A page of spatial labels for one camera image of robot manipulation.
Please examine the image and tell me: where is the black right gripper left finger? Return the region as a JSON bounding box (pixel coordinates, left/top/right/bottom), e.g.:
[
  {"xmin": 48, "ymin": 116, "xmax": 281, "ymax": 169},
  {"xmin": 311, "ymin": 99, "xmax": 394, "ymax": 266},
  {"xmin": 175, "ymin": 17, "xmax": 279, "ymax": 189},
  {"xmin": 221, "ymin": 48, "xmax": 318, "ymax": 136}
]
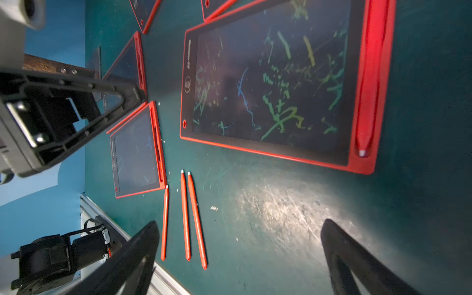
[{"xmin": 68, "ymin": 221, "xmax": 160, "ymax": 295}]

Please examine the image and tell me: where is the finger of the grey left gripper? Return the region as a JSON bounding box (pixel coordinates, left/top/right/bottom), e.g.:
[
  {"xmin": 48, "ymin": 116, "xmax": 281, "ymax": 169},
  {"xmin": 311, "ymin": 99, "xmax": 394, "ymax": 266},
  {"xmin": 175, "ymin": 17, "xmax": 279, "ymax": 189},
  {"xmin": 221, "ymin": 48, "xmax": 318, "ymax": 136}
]
[{"xmin": 1, "ymin": 70, "xmax": 146, "ymax": 178}]

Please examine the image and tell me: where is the red stylus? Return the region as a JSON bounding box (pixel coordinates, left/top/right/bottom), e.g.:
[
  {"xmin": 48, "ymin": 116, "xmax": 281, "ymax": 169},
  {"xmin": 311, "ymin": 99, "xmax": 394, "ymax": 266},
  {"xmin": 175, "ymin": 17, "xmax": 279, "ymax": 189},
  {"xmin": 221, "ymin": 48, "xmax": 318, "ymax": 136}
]
[
  {"xmin": 188, "ymin": 172, "xmax": 208, "ymax": 270},
  {"xmin": 181, "ymin": 170, "xmax": 191, "ymax": 261},
  {"xmin": 161, "ymin": 185, "xmax": 170, "ymax": 261},
  {"xmin": 356, "ymin": 1, "xmax": 388, "ymax": 157}
]

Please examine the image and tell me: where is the red tablet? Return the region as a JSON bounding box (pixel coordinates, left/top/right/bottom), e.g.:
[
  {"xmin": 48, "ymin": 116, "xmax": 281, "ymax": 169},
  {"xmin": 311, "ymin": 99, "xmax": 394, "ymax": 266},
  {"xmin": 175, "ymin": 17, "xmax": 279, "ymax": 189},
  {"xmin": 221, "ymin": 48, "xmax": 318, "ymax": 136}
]
[
  {"xmin": 179, "ymin": 1, "xmax": 397, "ymax": 175},
  {"xmin": 110, "ymin": 102, "xmax": 167, "ymax": 199},
  {"xmin": 102, "ymin": 31, "xmax": 147, "ymax": 134},
  {"xmin": 200, "ymin": 0, "xmax": 237, "ymax": 22},
  {"xmin": 129, "ymin": 0, "xmax": 162, "ymax": 34}
]

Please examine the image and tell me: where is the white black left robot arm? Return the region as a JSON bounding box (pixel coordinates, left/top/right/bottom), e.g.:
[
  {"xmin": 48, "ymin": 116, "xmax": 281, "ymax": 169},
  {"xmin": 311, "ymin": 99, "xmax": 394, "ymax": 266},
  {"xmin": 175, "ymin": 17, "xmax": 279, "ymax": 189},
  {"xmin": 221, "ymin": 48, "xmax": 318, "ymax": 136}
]
[{"xmin": 1, "ymin": 69, "xmax": 146, "ymax": 295}]

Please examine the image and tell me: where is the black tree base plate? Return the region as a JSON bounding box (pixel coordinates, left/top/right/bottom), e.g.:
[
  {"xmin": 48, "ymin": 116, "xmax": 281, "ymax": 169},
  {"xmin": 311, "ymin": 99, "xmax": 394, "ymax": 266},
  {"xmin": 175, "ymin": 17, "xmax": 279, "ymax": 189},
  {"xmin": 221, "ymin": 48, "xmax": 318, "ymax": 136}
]
[{"xmin": 85, "ymin": 45, "xmax": 103, "ymax": 102}]

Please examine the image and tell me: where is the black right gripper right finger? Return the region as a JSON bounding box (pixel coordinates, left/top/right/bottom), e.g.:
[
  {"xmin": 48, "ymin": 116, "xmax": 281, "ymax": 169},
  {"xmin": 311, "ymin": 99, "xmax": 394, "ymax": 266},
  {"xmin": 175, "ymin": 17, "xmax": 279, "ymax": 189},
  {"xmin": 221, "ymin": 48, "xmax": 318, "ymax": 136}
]
[{"xmin": 320, "ymin": 219, "xmax": 419, "ymax": 295}]

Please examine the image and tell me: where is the pink cherry blossom tree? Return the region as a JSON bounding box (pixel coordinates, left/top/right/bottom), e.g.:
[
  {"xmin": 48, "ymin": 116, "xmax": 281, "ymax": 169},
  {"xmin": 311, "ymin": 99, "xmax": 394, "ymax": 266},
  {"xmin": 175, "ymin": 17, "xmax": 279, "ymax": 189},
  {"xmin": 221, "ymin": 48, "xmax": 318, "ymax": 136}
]
[{"xmin": 23, "ymin": 54, "xmax": 95, "ymax": 79}]

